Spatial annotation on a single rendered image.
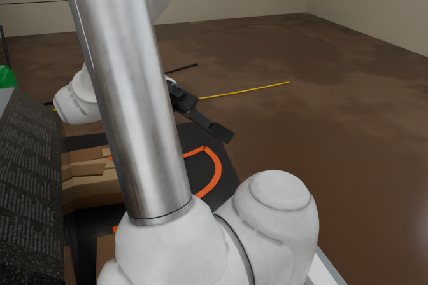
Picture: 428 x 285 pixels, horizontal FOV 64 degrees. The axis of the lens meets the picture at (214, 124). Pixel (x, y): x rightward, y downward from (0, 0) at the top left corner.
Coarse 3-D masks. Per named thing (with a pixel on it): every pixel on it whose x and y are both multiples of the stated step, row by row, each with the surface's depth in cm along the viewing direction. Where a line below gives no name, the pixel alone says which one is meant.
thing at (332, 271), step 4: (316, 248) 87; (316, 252) 86; (320, 252) 86; (320, 256) 85; (324, 256) 85; (324, 260) 84; (328, 260) 84; (324, 264) 83; (328, 264) 83; (328, 268) 82; (332, 268) 82; (332, 272) 81; (336, 272) 81; (332, 276) 80; (336, 276) 80; (340, 276) 80; (336, 280) 79; (340, 280) 79; (340, 284) 78; (344, 284) 78
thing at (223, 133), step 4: (216, 124) 80; (212, 128) 80; (216, 128) 79; (220, 128) 78; (224, 128) 77; (212, 132) 79; (216, 132) 78; (220, 132) 77; (224, 132) 77; (228, 132) 76; (232, 132) 75; (216, 136) 77; (220, 136) 77; (224, 136) 76; (228, 136) 75; (232, 136) 75; (224, 140) 75; (228, 140) 75
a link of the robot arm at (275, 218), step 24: (240, 192) 58; (264, 192) 56; (288, 192) 56; (240, 216) 57; (264, 216) 54; (288, 216) 53; (312, 216) 56; (240, 240) 54; (264, 240) 54; (288, 240) 54; (312, 240) 57; (264, 264) 53; (288, 264) 55
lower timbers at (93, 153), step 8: (72, 152) 248; (80, 152) 248; (88, 152) 248; (96, 152) 248; (72, 160) 239; (80, 160) 239; (120, 192) 209; (80, 200) 205; (88, 200) 206; (96, 200) 208; (104, 200) 209; (112, 200) 210; (120, 200) 212; (80, 208) 208
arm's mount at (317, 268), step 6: (318, 258) 77; (312, 264) 76; (318, 264) 76; (312, 270) 74; (318, 270) 74; (324, 270) 74; (312, 276) 73; (318, 276) 73; (324, 276) 73; (330, 276) 73; (318, 282) 72; (324, 282) 72; (330, 282) 72
